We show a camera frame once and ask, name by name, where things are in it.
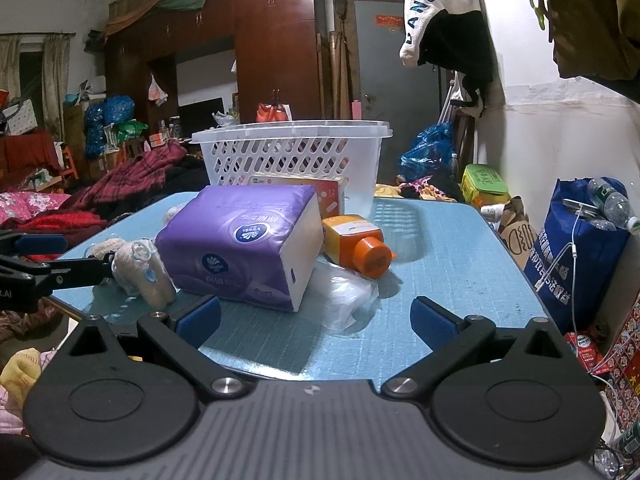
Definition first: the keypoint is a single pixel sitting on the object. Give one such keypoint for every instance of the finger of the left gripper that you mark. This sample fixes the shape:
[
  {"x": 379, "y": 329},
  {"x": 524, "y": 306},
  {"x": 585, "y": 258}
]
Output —
[
  {"x": 24, "y": 284},
  {"x": 23, "y": 244}
]

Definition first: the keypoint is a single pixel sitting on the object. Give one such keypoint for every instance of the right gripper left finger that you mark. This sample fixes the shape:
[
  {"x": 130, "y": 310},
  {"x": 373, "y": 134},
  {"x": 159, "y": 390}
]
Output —
[{"x": 115, "y": 395}]

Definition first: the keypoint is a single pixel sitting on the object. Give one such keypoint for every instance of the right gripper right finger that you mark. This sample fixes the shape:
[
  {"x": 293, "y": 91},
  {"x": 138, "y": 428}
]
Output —
[{"x": 510, "y": 397}]

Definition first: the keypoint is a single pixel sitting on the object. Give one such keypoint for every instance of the clear plastic bag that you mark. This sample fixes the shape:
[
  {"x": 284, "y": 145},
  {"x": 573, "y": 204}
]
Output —
[{"x": 339, "y": 300}]

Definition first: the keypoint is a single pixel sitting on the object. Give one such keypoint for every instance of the purple tissue pack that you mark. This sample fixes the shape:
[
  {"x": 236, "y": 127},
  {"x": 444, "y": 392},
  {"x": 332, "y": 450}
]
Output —
[{"x": 249, "y": 243}]

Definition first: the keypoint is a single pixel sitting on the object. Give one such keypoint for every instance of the orange bottle with cap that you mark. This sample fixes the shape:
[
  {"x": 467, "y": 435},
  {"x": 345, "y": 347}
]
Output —
[{"x": 355, "y": 243}]

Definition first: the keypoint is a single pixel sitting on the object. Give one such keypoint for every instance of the orange white medicine box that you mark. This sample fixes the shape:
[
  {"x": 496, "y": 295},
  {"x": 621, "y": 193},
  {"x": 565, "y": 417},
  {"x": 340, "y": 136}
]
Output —
[{"x": 330, "y": 191}]

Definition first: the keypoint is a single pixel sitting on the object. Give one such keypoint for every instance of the white plastic laundry basket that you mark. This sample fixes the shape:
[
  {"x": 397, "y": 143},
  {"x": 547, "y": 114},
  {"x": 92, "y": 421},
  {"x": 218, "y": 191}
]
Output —
[{"x": 344, "y": 150}]

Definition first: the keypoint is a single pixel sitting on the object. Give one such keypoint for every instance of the pink floral pillow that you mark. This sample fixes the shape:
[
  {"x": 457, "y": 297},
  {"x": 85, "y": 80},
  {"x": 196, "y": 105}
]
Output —
[{"x": 24, "y": 205}]

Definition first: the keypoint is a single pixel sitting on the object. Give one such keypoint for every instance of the yellow cloth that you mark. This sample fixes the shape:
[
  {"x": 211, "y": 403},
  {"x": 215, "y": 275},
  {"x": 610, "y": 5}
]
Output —
[{"x": 21, "y": 373}]

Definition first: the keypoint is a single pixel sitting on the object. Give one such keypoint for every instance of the blue shopping bag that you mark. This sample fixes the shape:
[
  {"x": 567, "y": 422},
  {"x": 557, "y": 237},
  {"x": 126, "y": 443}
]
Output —
[{"x": 572, "y": 262}]

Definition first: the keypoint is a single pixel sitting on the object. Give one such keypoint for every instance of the blue plastic bags pile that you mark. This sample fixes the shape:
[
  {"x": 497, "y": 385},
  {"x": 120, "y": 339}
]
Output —
[{"x": 108, "y": 125}]

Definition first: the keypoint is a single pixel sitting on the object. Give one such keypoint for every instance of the beige window curtains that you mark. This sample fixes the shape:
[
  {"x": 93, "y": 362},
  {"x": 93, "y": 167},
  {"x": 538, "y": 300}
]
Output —
[{"x": 55, "y": 63}]

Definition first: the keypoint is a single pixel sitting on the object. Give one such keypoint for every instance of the clear plastic water bottle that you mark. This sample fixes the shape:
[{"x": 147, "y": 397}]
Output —
[{"x": 614, "y": 205}]

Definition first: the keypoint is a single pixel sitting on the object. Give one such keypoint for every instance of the green yellow box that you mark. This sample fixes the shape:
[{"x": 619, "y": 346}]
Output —
[{"x": 481, "y": 186}]

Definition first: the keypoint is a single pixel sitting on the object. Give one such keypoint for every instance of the black television screen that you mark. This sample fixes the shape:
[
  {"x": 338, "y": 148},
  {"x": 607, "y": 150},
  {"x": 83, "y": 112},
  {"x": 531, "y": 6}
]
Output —
[{"x": 199, "y": 116}]

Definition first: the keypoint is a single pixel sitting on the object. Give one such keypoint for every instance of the blue plastic bag by door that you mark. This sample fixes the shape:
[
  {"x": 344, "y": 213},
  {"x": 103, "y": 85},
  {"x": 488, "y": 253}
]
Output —
[{"x": 431, "y": 150}]

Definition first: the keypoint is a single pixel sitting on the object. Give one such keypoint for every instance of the orange white hanging bag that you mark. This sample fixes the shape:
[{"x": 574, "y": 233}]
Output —
[{"x": 272, "y": 113}]

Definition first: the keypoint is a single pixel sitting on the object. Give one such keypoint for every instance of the grey metal door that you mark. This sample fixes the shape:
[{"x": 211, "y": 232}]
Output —
[{"x": 408, "y": 98}]

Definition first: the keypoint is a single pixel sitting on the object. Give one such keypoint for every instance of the dark red wooden wardrobe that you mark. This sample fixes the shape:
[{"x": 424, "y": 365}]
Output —
[{"x": 281, "y": 49}]

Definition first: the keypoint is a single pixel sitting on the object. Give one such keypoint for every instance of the white black hanging jacket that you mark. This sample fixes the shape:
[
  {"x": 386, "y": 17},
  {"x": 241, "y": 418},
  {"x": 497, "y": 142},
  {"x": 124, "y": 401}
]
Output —
[{"x": 454, "y": 35}]

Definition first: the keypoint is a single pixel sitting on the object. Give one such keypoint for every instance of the olive hanging coat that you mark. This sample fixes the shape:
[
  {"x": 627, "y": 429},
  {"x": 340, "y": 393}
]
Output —
[{"x": 598, "y": 40}]

